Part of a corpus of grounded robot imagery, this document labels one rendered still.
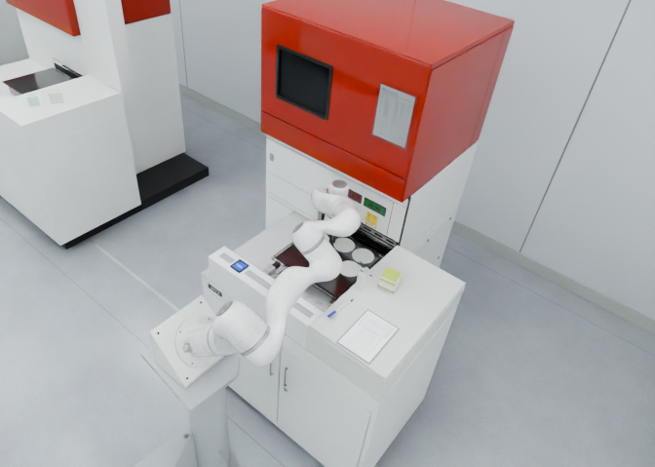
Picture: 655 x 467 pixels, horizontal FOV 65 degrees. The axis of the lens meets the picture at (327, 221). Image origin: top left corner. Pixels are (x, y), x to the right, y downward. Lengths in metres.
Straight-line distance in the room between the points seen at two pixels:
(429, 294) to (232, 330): 0.89
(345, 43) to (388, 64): 0.20
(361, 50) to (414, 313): 1.02
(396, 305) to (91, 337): 1.89
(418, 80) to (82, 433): 2.26
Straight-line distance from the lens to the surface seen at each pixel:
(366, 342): 1.93
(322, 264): 1.78
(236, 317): 1.59
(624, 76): 3.29
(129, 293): 3.47
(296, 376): 2.26
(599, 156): 3.46
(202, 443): 2.46
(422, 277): 2.22
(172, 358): 1.95
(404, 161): 2.05
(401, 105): 1.97
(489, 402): 3.13
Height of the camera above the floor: 2.48
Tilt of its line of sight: 39 degrees down
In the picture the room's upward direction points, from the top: 6 degrees clockwise
